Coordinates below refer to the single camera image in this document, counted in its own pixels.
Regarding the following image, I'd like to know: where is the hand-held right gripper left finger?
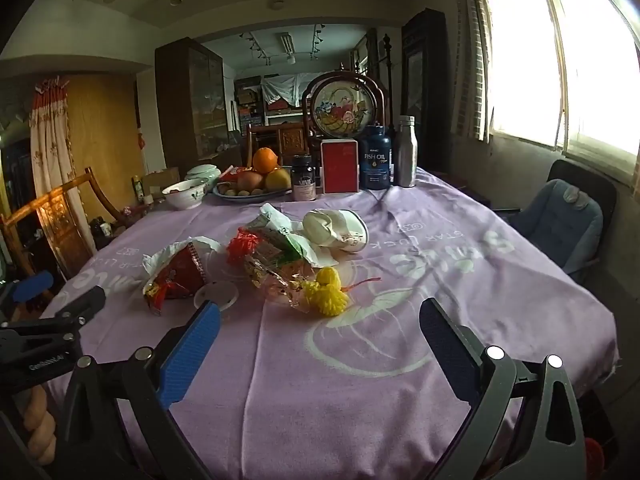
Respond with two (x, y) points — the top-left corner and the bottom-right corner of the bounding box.
(52, 300), (223, 480)

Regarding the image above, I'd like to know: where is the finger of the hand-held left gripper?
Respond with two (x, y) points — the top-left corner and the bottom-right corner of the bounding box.
(42, 285), (107, 335)
(9, 270), (56, 307)

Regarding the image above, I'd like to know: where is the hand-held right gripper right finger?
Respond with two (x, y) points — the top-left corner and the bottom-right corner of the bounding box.
(419, 297), (588, 480)

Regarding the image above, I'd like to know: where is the small clear plastic cup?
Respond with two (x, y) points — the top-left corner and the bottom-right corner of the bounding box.
(194, 280), (240, 311)

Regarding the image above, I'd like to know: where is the red and white carton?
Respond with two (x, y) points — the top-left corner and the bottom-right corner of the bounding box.
(144, 242), (211, 316)

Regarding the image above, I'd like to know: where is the floral cellophane wrap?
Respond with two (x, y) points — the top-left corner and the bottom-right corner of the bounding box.
(243, 250), (321, 307)

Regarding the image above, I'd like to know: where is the red foam net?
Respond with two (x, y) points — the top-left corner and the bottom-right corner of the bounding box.
(227, 227), (261, 266)

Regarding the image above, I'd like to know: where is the green and white plastic bag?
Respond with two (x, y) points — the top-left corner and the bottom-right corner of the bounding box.
(250, 203), (326, 268)

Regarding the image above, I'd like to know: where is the person's left hand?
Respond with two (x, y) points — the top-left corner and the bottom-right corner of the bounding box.
(21, 387), (58, 467)

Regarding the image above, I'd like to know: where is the wooden armchair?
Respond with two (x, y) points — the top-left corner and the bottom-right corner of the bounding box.
(0, 166), (131, 281)

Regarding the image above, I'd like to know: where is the purple printed tablecloth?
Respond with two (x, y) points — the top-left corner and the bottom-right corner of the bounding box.
(40, 165), (618, 480)

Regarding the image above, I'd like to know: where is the yellow foam net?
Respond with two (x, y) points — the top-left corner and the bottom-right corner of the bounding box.
(300, 266), (351, 318)

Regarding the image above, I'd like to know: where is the floral curtain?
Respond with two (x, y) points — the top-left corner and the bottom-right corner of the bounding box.
(29, 76), (98, 261)

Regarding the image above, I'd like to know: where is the white ceramic bowl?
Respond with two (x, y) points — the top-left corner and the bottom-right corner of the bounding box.
(161, 179), (208, 211)

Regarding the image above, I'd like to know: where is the cardboard box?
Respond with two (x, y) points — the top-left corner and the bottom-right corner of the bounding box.
(142, 166), (181, 196)

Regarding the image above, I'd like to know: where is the wooden door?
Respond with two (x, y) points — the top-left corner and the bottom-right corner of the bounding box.
(65, 75), (146, 221)

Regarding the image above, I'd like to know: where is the blue-rimmed fruit plate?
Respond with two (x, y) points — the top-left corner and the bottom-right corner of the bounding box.
(212, 180), (293, 204)

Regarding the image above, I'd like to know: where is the blue cushioned chair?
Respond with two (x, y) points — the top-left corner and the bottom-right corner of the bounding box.
(492, 159), (618, 286)

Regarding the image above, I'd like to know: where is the green lidded ceramic pot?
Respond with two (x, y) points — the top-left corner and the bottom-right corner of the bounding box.
(185, 163), (222, 186)

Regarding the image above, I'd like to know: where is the red apple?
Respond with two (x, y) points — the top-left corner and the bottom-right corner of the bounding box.
(236, 170), (266, 192)

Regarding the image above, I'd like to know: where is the yellow pear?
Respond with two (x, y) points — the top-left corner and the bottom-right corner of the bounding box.
(265, 167), (292, 191)

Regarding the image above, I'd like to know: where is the steel bottle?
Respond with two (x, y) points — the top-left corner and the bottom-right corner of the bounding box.
(393, 115), (418, 188)

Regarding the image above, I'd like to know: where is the orange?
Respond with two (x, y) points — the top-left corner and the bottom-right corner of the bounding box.
(251, 146), (279, 175)

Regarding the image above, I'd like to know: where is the dark supplement bottle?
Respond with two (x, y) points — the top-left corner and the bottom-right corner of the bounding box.
(290, 154), (318, 202)

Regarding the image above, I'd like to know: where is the blue supplement bottle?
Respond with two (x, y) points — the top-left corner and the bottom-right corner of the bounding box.
(360, 124), (393, 191)

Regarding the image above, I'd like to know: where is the red box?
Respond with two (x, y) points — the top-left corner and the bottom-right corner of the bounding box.
(320, 139), (360, 194)

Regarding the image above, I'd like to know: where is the carved wooden chair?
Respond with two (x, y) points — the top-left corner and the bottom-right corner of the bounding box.
(245, 122), (308, 166)

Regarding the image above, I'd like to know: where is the wooden glass cabinet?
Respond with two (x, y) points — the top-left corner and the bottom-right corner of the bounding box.
(155, 37), (231, 171)

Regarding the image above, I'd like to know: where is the round painted table screen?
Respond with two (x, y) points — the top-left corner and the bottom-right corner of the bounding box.
(301, 72), (388, 142)

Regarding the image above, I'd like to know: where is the dark tall cabinet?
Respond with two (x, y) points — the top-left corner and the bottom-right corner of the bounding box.
(401, 8), (451, 171)

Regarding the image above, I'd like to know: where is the white cloth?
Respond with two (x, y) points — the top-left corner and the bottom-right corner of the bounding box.
(260, 74), (326, 106)

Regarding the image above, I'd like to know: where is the striped window curtain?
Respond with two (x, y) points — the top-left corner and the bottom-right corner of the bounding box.
(447, 0), (493, 143)

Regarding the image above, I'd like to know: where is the window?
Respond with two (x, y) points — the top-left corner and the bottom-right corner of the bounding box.
(480, 0), (640, 171)

